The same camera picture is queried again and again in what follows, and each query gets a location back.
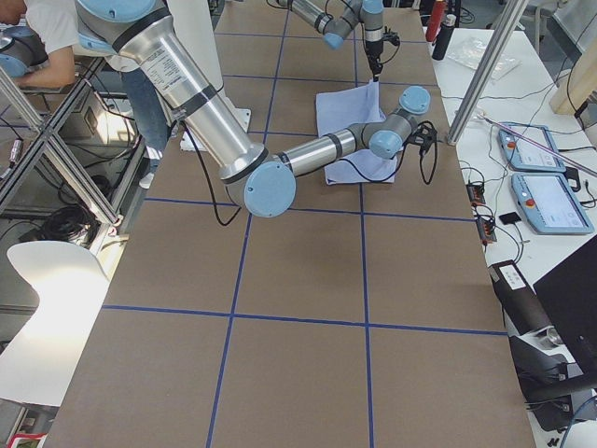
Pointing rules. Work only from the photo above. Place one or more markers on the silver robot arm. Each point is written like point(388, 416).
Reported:
point(334, 30)
point(261, 182)

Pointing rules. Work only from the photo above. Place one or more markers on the red water bottle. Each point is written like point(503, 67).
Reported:
point(434, 21)

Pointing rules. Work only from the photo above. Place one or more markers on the person in white shirt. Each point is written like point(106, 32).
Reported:
point(56, 24)

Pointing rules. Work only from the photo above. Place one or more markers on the black cylinder with label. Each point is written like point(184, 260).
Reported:
point(522, 310)

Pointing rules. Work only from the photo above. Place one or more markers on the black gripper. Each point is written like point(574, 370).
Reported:
point(409, 138)
point(373, 49)

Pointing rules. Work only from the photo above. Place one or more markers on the lower blue teach pendant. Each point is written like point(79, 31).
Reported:
point(549, 204)

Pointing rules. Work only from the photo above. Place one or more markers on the aluminium extrusion cross frame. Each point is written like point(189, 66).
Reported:
point(49, 144)

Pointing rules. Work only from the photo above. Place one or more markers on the light blue striped shirt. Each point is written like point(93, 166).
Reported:
point(336, 111)

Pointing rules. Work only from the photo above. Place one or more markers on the blue teach pendant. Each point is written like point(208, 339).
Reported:
point(549, 204)
point(530, 149)

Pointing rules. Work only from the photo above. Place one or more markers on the grey aluminium frame post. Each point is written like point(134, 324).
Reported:
point(501, 33)

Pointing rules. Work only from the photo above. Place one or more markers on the upper blue teach pendant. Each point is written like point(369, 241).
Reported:
point(530, 149)

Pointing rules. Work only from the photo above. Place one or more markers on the black laptop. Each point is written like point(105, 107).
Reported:
point(568, 295)

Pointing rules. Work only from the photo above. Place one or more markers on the black water bottle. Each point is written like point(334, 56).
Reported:
point(443, 38)

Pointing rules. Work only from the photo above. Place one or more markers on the white curved chair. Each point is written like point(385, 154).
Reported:
point(39, 363)

